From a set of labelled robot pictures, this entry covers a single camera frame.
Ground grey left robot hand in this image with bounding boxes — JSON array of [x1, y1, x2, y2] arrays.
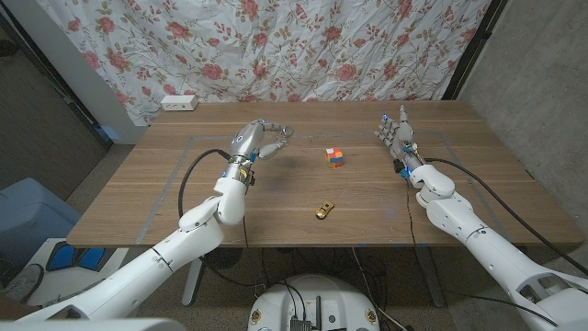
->
[[228, 119, 296, 169]]

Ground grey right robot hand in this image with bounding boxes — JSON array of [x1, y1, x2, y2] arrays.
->
[[373, 103, 426, 174]]

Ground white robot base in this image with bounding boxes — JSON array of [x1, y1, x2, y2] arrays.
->
[[247, 274, 381, 331]]

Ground multicolour rubiks cube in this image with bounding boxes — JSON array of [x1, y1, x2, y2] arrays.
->
[[324, 146, 345, 169]]

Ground gold toy car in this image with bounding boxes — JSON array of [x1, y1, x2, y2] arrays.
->
[[314, 200, 335, 221]]

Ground grey tape outline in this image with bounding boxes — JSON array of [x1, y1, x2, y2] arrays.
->
[[135, 131, 511, 245]]

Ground white power strip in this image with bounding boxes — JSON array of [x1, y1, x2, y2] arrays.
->
[[160, 94, 199, 112]]

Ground floral backdrop cloth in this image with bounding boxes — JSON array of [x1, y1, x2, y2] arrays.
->
[[36, 0, 492, 126]]

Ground black backdrop stand pole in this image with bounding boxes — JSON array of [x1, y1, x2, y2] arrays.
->
[[441, 0, 509, 101]]

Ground round black floor fan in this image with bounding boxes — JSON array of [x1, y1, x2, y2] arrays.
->
[[205, 247, 243, 271]]

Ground grey table leg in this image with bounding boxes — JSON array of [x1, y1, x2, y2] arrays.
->
[[415, 246, 446, 308]]

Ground white table leg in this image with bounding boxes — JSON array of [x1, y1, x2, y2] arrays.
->
[[181, 250, 208, 308]]

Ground blue storage bin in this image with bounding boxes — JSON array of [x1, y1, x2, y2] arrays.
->
[[0, 177, 83, 268]]

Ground white mat with blue pads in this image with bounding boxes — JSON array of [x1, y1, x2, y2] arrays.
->
[[22, 237, 160, 319]]

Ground white robot torso edge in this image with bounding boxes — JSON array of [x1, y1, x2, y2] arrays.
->
[[0, 317, 187, 331]]

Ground grey sneaker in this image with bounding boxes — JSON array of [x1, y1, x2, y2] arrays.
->
[[0, 263, 45, 302]]

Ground person's leg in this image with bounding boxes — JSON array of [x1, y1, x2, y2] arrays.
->
[[0, 293, 40, 321]]

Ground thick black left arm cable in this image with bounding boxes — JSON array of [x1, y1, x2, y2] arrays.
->
[[177, 148, 267, 289]]

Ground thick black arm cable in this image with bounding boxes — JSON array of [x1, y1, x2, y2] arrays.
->
[[424, 157, 588, 277], [177, 148, 267, 289]]

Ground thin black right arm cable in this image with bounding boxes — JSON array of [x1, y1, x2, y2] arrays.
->
[[405, 178, 560, 327]]

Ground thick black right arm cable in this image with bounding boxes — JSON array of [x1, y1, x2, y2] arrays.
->
[[424, 157, 588, 277]]

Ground white floor cable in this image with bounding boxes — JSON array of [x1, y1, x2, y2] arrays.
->
[[351, 247, 408, 331]]

